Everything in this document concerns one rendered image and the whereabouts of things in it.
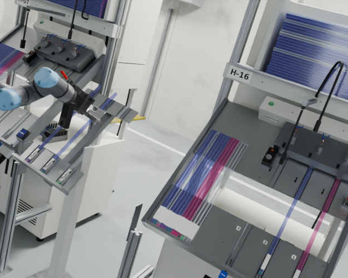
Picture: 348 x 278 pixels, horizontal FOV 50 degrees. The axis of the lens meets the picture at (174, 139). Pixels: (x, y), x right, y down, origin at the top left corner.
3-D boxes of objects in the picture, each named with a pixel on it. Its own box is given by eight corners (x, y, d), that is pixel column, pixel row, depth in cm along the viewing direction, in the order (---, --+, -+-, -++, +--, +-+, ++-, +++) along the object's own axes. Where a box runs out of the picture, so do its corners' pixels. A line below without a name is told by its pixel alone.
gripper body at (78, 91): (96, 101, 158) (80, 87, 147) (85, 118, 156) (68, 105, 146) (84, 95, 161) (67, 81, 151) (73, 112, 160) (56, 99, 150)
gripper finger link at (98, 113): (111, 116, 160) (93, 103, 156) (104, 127, 159) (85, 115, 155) (109, 115, 163) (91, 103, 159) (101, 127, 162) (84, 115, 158)
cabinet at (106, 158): (38, 247, 228) (58, 155, 210) (-34, 197, 255) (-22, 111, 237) (106, 214, 285) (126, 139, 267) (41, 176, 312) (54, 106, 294)
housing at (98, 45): (101, 67, 216) (94, 48, 204) (41, 43, 235) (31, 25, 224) (110, 58, 219) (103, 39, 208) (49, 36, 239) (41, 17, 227)
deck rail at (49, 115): (19, 154, 184) (13, 147, 179) (16, 153, 185) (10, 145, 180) (107, 62, 216) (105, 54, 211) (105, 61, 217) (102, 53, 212)
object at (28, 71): (67, 100, 202) (64, 94, 198) (-12, 63, 228) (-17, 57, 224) (105, 61, 217) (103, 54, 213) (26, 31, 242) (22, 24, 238)
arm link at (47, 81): (30, 71, 138) (49, 62, 136) (49, 85, 147) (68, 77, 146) (31, 88, 134) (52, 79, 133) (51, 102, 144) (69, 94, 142)
